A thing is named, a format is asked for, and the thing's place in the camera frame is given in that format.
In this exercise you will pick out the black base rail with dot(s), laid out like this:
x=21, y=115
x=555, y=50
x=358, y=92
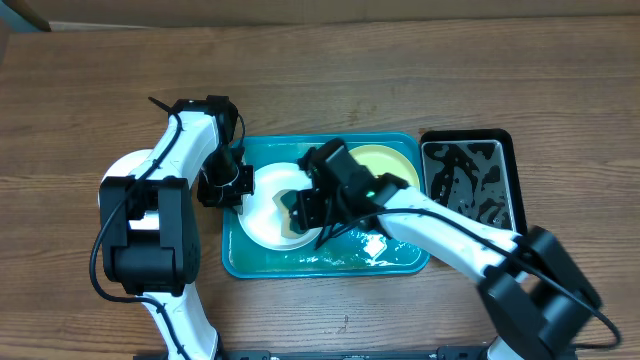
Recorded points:
x=442, y=353

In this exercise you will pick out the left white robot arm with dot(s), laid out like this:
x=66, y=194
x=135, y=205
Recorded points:
x=148, y=249

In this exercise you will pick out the yellow-green rimmed plate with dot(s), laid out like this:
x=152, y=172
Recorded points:
x=381, y=159

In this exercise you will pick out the white plate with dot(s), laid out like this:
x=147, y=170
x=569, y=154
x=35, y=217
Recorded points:
x=260, y=219
x=123, y=167

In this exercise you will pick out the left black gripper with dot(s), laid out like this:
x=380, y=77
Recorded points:
x=211, y=198

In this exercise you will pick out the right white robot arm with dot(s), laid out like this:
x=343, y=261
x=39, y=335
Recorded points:
x=534, y=293

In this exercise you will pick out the black water tray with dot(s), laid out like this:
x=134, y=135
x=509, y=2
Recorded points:
x=474, y=173

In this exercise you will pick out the teal plastic tray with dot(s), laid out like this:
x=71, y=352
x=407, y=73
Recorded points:
x=354, y=253

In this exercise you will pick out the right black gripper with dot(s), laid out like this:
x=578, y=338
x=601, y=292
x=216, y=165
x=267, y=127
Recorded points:
x=310, y=212

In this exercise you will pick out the yellow green sponge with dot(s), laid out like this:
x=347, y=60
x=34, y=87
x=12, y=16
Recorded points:
x=287, y=220

